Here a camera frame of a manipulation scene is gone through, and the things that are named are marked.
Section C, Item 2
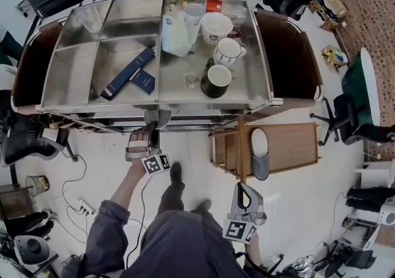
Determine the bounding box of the black floor cable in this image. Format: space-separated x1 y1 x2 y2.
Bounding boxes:
60 153 95 245

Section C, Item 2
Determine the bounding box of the small dark brown table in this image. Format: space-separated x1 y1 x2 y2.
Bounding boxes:
0 183 34 221

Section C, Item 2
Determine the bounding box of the person's left forearm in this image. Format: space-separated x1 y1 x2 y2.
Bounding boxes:
108 161 148 211

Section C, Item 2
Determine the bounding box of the orange box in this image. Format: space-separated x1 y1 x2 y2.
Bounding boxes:
204 0 224 14

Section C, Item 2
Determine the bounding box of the person's grey clothed body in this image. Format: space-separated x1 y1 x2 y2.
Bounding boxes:
61 178 251 278

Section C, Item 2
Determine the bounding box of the white striped mug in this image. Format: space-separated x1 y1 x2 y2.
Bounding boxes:
213 37 248 68

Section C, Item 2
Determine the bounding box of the grey black office chair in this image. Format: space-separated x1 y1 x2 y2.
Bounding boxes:
0 88 78 168

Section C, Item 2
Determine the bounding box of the person's right black shoe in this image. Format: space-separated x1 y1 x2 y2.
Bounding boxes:
196 198 213 213

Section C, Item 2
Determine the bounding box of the brown patterned carpet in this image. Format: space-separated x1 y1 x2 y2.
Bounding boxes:
332 0 395 153

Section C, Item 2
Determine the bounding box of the person's black shoe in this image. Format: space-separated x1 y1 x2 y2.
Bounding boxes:
196 198 213 213
170 161 186 186

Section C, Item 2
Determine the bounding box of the black fabric item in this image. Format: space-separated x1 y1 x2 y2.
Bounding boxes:
345 186 395 213

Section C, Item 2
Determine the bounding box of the grey slipper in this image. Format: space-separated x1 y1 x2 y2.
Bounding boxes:
249 128 271 181

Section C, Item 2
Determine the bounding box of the dark brown wooden surface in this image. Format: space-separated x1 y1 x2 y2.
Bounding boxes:
10 8 325 117

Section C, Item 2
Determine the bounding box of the large white bowl cup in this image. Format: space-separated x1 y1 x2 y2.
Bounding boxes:
200 12 234 45

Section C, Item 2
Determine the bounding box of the yellow green toy pile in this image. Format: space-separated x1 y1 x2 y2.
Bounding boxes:
320 44 349 72

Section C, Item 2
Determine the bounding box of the long dark blue box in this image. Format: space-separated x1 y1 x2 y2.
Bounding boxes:
100 47 157 101

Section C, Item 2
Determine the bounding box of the light wooden shelf rack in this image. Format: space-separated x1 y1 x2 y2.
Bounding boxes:
209 118 322 184

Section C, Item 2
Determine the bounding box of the wire mesh wastebasket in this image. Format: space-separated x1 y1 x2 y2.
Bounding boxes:
25 174 51 198

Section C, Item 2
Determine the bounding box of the grey white round device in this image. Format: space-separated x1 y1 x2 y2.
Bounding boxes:
13 234 51 267

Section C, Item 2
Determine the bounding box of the green round table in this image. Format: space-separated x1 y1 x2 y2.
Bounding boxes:
340 47 382 127

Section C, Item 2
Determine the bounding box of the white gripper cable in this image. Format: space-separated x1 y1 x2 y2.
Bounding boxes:
124 174 154 269

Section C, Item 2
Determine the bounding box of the plain white mug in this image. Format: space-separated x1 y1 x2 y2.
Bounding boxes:
183 2 206 27

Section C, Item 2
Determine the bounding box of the dark green fabric item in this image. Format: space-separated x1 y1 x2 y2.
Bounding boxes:
0 30 25 67

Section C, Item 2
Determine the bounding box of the small dark blue box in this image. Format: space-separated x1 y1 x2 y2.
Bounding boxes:
129 68 156 96

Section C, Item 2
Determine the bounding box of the white power strip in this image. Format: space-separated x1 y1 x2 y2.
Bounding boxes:
78 198 100 215

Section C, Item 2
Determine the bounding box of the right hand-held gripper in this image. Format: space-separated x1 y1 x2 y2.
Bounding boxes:
222 182 267 244

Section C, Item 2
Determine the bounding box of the person's right forearm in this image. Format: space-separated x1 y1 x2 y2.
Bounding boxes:
246 239 263 268

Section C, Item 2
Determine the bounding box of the black chair base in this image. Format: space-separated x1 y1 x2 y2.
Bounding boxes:
314 239 378 278

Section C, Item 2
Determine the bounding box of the clear glass cup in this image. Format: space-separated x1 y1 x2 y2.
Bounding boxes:
75 7 103 35

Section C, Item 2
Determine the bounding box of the small clear glass ornament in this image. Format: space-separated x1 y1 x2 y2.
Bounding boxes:
183 71 200 88

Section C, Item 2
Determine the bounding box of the white round-faced appliance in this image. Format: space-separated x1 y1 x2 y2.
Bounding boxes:
378 195 395 226

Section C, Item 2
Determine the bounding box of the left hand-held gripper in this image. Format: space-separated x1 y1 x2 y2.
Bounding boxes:
125 110 172 176

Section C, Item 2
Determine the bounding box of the white plastic pouch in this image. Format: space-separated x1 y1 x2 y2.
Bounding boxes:
161 10 199 57

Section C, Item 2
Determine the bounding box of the person's left hand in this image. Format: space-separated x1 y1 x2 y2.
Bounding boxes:
126 131 149 160

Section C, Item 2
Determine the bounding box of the cardboard box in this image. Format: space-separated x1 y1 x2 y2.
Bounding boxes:
308 0 349 30

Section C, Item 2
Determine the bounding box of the stainless steel compartment tray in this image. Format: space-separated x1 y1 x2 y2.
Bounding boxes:
35 0 284 133

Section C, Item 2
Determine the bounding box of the black mug white inside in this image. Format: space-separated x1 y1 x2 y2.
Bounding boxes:
200 64 233 99

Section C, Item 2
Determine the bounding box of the person's left black shoe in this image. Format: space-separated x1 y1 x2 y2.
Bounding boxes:
170 161 186 186

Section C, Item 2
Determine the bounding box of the white cabinet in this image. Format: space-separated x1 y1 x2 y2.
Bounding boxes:
354 160 395 190

